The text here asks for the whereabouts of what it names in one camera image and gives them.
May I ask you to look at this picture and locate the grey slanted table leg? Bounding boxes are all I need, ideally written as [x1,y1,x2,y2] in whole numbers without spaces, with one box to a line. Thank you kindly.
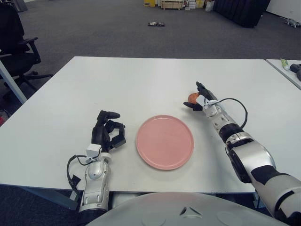
[0,57,28,104]

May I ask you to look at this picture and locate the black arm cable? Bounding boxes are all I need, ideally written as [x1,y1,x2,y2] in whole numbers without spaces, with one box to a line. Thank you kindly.
[216,98,248,129]
[66,154,89,190]

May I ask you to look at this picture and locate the pink round plate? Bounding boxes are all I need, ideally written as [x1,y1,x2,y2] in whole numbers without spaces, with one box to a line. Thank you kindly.
[136,114,195,171]

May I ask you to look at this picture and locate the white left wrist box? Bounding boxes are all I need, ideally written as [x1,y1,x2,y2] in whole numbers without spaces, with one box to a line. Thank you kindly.
[86,144,102,159]

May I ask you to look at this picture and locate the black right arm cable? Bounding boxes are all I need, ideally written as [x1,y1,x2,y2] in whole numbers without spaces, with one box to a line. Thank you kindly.
[216,98,248,129]

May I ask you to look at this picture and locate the black partition curtain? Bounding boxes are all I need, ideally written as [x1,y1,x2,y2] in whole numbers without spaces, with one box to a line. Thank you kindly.
[213,0,271,28]

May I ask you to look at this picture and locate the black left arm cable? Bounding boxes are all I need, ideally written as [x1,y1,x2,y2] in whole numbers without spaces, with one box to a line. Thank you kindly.
[66,154,89,190]

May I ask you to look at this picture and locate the grey robot torso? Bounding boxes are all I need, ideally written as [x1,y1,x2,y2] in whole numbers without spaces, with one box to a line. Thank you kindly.
[79,192,292,226]

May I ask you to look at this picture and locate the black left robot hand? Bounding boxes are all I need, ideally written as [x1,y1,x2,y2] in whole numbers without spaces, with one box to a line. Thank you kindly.
[91,110,127,153]

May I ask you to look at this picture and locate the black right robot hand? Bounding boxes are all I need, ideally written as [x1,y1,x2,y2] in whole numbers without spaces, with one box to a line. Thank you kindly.
[182,81,218,112]

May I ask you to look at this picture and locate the wooden crate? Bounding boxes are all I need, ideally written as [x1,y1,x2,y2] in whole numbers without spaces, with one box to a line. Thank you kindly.
[161,0,184,10]

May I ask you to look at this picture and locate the grey robot dog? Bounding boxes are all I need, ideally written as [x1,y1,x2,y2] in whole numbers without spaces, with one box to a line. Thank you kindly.
[285,18,301,28]

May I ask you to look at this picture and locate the black office chair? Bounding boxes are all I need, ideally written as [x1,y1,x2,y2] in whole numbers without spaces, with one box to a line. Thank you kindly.
[0,2,54,99]

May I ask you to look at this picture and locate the white cardboard boxes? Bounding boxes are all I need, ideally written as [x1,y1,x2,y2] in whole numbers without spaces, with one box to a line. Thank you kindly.
[184,0,205,10]

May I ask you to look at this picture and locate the red yellow apple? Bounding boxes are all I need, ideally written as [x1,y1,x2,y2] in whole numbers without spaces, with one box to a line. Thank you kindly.
[188,92,200,104]

